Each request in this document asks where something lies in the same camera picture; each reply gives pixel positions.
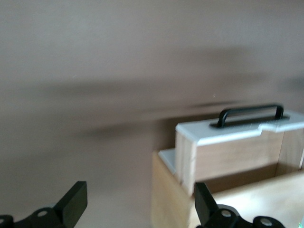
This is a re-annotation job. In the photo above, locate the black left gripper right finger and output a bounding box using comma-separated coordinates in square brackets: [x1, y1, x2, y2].
[193, 182, 285, 228]

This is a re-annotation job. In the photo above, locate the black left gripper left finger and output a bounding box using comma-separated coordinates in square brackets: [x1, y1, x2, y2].
[0, 180, 88, 228]

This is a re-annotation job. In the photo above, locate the white-fronted wooden drawer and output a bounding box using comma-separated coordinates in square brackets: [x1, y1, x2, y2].
[175, 110, 304, 196]

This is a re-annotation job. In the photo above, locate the wooden tray with white surface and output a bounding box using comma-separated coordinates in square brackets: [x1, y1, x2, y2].
[150, 148, 304, 228]

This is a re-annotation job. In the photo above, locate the black metal drawer handle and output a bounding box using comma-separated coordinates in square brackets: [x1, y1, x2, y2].
[218, 103, 285, 129]

